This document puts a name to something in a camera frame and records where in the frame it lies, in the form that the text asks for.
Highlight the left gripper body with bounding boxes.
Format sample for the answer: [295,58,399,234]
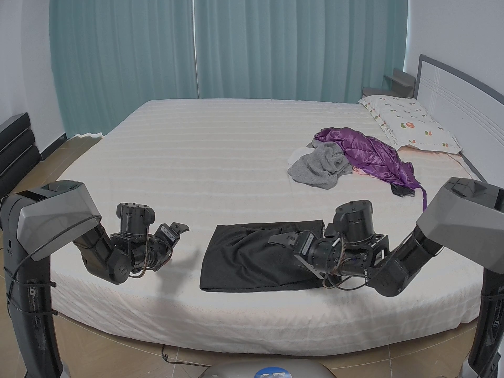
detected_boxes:
[132,223,181,271]

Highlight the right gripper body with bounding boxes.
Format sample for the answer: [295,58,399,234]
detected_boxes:
[293,232,347,280]

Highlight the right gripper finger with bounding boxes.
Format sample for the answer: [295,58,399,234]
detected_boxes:
[268,232,302,248]

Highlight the black T-shirt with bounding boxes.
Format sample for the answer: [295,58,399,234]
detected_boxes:
[199,220,327,292]

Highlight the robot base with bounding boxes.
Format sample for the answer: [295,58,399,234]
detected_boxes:
[199,361,329,378]

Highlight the bed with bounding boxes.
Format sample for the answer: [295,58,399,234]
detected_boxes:
[49,54,504,355]

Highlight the grey garment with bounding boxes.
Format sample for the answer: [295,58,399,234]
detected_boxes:
[287,142,351,190]

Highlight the white garment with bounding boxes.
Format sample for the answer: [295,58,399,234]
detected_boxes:
[288,146,316,166]

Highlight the purple satin garment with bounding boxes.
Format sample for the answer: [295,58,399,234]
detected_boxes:
[314,126,429,212]

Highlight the white printed pillow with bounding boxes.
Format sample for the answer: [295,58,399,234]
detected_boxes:
[358,95,462,153]

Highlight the black chest of drawers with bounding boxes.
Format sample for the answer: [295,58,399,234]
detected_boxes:
[0,113,42,196]

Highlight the blue-green curtain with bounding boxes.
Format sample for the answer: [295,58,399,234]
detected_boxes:
[195,0,408,103]
[49,0,197,137]

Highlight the grey bedside table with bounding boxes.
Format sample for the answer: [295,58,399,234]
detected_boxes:
[362,68,416,99]

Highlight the black cable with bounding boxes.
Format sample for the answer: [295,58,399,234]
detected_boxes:
[161,345,209,367]

